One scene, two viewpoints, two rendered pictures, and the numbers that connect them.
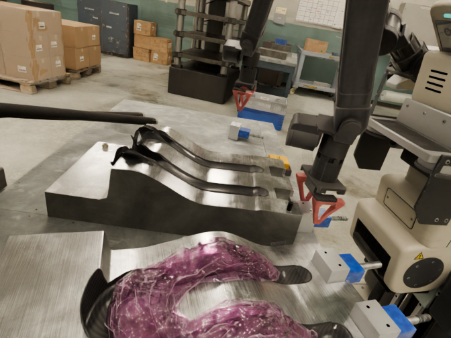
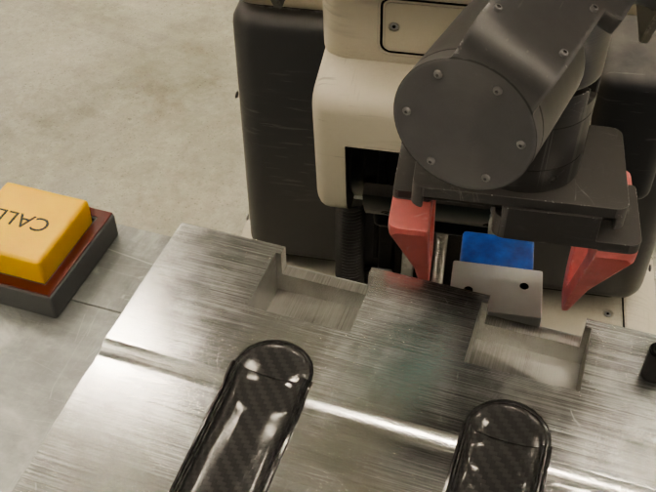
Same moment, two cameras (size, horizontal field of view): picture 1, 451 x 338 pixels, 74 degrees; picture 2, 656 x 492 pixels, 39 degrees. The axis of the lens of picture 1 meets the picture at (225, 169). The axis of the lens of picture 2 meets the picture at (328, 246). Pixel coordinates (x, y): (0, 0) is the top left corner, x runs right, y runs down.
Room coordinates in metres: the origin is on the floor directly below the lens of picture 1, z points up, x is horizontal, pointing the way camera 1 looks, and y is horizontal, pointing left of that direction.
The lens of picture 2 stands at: (0.54, 0.16, 1.23)
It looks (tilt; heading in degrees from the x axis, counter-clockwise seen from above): 44 degrees down; 293
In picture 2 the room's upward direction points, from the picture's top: straight up
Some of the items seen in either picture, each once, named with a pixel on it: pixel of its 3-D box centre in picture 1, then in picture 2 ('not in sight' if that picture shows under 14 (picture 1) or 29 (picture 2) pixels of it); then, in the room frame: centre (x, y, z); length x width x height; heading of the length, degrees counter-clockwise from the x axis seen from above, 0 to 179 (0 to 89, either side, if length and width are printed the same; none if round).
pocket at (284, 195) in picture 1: (283, 202); (524, 364); (0.56, -0.14, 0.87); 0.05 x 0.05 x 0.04; 3
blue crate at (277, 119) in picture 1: (261, 115); not in sight; (4.00, -0.35, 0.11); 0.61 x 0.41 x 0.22; 82
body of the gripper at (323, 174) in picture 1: (325, 168); (526, 125); (0.59, -0.21, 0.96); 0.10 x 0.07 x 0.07; 13
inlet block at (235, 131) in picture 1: (246, 133); not in sight; (1.10, -0.06, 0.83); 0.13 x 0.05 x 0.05; 81
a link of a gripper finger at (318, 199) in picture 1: (320, 202); (554, 239); (0.57, -0.22, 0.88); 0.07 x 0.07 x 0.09; 13
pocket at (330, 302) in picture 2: (276, 178); (313, 310); (0.67, -0.13, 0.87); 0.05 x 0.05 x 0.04; 3
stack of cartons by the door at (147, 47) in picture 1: (153, 42); not in sight; (7.25, 2.13, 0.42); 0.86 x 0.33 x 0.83; 82
